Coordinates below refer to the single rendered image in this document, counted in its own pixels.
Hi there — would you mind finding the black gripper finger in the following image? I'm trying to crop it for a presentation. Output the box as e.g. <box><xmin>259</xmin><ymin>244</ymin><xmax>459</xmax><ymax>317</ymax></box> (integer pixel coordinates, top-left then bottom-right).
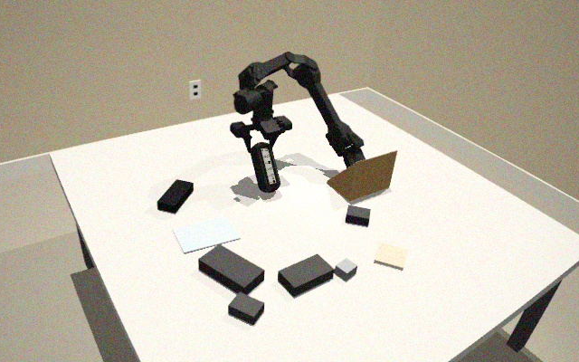
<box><xmin>269</xmin><ymin>131</ymin><xmax>286</xmax><ymax>148</ymax></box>
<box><xmin>242</xmin><ymin>135</ymin><xmax>252</xmax><ymax>153</ymax></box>

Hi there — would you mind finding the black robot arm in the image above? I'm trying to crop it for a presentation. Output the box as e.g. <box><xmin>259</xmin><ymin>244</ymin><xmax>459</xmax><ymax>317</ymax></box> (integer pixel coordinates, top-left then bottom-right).
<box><xmin>233</xmin><ymin>52</ymin><xmax>366</xmax><ymax>168</ymax></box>

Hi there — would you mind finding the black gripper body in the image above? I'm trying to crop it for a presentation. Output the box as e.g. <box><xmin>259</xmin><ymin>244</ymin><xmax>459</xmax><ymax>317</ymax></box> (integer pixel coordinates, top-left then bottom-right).
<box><xmin>230</xmin><ymin>106</ymin><xmax>292</xmax><ymax>138</ymax></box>

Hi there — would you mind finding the dark grey controller unit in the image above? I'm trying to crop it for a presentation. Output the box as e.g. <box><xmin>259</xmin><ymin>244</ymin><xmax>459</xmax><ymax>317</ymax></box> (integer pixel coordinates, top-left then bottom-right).
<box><xmin>251</xmin><ymin>142</ymin><xmax>280</xmax><ymax>193</ymax></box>

